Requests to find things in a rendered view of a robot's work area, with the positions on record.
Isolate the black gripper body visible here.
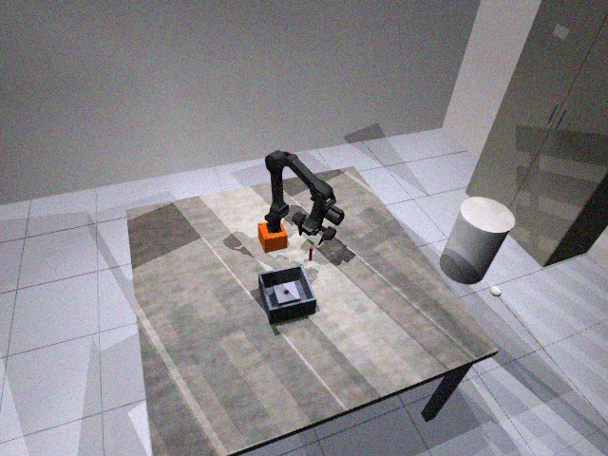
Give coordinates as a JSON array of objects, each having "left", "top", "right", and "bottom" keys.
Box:
[{"left": 292, "top": 211, "right": 336, "bottom": 240}]

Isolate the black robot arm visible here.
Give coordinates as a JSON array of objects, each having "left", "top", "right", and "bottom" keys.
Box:
[{"left": 264, "top": 150, "right": 345, "bottom": 236}]

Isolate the white square plate with hole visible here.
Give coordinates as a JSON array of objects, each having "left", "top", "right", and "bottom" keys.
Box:
[{"left": 273, "top": 282, "right": 300, "bottom": 307}]

